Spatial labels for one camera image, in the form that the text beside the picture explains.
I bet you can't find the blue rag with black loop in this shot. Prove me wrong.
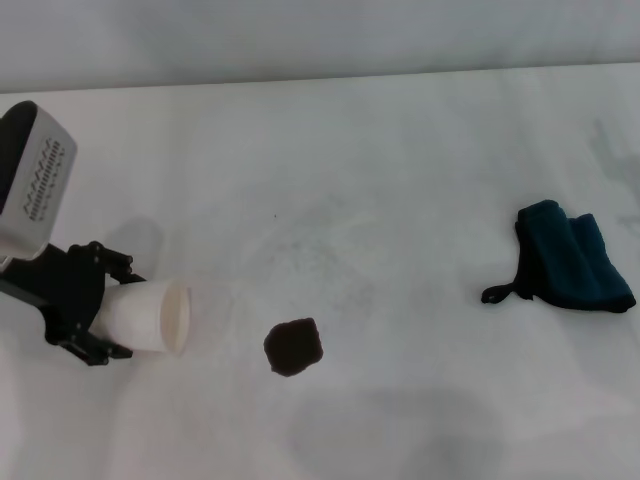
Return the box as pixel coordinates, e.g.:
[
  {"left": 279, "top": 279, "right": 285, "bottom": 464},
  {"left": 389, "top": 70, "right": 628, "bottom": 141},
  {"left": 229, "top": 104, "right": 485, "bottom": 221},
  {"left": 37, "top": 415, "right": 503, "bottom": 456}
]
[{"left": 480, "top": 199, "right": 638, "bottom": 316}]

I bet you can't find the black water stain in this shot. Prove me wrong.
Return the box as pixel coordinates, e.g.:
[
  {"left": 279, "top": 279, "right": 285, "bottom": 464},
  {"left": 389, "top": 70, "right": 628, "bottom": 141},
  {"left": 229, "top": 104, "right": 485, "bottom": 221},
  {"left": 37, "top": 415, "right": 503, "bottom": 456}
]
[{"left": 263, "top": 316, "right": 325, "bottom": 377}]

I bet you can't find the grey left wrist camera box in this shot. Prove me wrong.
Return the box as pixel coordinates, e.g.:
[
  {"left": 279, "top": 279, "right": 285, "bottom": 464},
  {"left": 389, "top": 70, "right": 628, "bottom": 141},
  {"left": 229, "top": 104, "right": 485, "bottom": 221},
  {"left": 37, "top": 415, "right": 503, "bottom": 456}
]
[{"left": 0, "top": 99, "right": 80, "bottom": 262}]

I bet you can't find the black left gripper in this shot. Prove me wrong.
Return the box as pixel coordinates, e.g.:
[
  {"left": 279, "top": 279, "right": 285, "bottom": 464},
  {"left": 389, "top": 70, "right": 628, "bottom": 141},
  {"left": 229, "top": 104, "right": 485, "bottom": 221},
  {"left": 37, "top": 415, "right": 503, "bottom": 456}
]
[{"left": 0, "top": 241, "right": 149, "bottom": 369}]

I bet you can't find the white paper cup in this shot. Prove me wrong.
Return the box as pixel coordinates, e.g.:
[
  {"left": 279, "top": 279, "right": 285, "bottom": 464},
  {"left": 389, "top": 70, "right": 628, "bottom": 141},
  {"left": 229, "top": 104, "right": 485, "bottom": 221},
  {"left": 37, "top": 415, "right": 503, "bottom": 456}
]
[{"left": 94, "top": 278, "right": 193, "bottom": 357}]

